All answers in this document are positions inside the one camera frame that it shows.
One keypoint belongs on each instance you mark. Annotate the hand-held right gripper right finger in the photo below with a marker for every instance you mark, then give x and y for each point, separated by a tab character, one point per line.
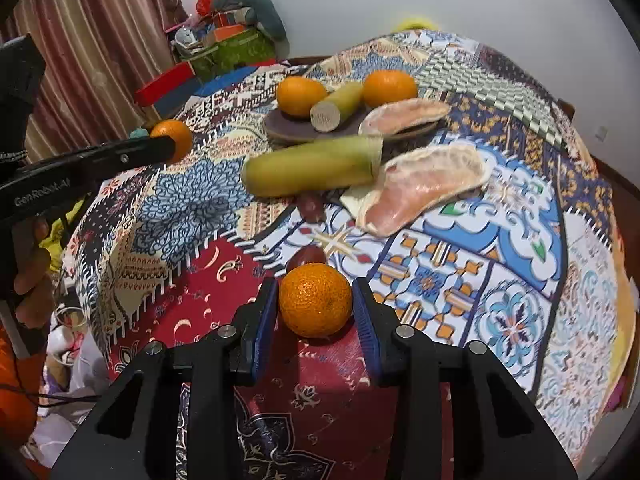
370	335

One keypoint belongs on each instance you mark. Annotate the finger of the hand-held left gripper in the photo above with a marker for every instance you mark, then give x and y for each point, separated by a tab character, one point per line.
140	152

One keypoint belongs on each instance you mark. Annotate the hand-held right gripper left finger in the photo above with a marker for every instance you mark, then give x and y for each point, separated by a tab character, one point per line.
264	332

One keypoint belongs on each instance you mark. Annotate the small tangerine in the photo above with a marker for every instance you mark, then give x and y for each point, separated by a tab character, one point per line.
177	132
315	300

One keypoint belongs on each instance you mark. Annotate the dark purple plate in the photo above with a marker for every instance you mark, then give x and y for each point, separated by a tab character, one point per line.
287	129

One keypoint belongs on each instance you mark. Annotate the large orange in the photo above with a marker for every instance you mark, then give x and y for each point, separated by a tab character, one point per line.
300	95
390	87

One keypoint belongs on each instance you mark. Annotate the peeled pomelo segment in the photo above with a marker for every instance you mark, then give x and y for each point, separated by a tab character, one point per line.
425	185
405	115

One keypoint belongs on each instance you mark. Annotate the person's left hand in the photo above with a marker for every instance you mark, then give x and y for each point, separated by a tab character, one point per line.
32	260

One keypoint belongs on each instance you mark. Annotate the red box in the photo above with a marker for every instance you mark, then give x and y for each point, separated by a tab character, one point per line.
165	85

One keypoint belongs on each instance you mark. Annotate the patchwork printed blanket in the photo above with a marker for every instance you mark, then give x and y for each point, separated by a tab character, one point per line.
200	210

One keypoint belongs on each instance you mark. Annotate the red date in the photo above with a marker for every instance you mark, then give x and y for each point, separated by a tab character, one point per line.
306	257
312	207

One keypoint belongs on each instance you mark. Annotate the striped brown curtain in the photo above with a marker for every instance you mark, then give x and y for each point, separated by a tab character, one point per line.
100	35

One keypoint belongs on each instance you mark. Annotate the orange box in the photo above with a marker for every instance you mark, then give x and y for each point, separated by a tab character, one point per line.
227	32

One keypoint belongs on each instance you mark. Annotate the red plastic bag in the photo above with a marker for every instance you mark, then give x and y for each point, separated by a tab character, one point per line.
206	2

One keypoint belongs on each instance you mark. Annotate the white plastic bag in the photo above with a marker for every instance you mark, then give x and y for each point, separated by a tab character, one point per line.
70	360

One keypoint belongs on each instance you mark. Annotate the green bag with clutter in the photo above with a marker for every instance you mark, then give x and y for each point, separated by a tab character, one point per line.
257	7

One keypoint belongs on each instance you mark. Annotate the person's orange clothing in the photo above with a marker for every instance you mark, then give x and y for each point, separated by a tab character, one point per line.
17	385

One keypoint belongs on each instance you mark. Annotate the wooden bedpost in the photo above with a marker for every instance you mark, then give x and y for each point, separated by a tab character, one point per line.
565	107

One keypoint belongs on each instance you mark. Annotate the white wall socket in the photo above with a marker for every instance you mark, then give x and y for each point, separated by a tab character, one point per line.
602	132

